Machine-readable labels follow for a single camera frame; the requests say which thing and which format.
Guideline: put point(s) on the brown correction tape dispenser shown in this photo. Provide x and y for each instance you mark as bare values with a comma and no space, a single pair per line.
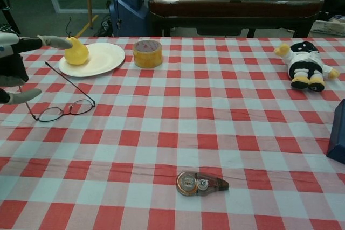
194,184

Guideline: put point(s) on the dark blue rectangular box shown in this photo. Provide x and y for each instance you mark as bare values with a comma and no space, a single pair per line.
339,133

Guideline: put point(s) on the dark wooden mahjong table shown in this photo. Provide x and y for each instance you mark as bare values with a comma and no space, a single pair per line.
231,6

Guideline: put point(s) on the blue plastic chair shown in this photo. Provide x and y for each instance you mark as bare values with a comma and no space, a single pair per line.
129,12

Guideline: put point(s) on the clear packing tape roll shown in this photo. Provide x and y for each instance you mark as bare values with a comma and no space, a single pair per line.
147,60

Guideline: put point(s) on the red white checkered tablecloth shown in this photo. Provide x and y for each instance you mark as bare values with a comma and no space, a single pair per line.
172,133

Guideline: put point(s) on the black white plush doll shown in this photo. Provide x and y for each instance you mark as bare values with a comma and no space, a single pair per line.
304,63

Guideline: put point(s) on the white paper plate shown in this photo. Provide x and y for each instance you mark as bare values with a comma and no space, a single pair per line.
105,57

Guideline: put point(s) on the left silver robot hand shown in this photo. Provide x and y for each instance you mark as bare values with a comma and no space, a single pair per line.
16,65

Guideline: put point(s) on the white plastic basket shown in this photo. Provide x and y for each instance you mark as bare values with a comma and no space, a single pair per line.
328,28

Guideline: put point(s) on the black bag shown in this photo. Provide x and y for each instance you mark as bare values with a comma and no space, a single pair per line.
332,5

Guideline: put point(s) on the yellow pear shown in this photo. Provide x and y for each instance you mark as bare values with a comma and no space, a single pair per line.
76,55

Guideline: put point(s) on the black tripod leg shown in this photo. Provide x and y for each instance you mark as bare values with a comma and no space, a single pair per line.
10,12

